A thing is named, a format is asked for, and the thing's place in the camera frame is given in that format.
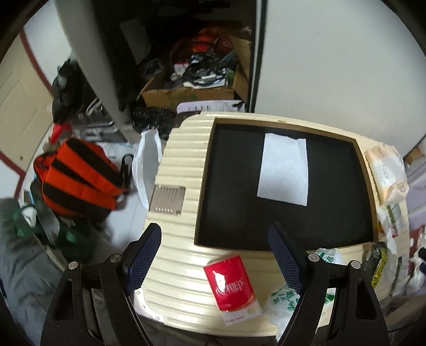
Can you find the beige room door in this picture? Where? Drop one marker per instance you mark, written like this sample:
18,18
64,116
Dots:
16,116

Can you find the silver metal case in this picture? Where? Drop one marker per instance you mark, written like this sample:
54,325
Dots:
100,123

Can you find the black tray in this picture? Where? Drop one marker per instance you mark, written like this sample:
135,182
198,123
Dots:
233,186

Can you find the orange black striped backpack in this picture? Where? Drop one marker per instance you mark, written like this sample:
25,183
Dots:
76,179

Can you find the red cloth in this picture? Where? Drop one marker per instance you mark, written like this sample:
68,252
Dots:
60,133

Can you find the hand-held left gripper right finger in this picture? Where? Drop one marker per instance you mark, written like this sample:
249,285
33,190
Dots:
286,262

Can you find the white printed leaflet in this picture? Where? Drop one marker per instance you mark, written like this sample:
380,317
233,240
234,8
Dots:
206,106

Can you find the red tissue packet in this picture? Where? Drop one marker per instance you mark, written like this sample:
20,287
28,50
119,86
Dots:
231,289

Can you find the crumpled black plastic bag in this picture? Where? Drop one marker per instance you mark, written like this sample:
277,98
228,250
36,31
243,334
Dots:
149,116

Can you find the cardboard box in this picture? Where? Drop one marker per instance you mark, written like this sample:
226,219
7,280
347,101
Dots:
173,96

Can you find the white tissue sheet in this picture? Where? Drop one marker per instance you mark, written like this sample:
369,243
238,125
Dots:
283,169

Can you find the red bag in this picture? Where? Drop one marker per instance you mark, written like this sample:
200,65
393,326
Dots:
199,43

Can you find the cream ribbed suitcase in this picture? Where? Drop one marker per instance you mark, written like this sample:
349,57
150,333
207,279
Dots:
186,159

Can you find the grey cloth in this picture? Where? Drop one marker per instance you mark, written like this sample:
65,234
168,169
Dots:
23,266

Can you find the black garbage bag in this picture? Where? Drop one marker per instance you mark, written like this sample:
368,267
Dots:
68,89

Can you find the green cloth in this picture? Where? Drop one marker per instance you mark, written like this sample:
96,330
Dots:
76,239

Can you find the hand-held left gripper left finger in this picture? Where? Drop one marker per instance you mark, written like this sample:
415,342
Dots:
143,259

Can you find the white green-printed plastic bag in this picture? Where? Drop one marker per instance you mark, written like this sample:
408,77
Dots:
283,307

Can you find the white wardrobe door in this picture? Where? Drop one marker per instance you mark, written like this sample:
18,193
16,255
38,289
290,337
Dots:
332,66

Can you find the beige tissue pack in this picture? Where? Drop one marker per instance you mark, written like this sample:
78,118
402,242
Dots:
386,173

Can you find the plain white plastic bag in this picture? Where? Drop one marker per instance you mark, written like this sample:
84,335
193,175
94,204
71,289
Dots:
146,166

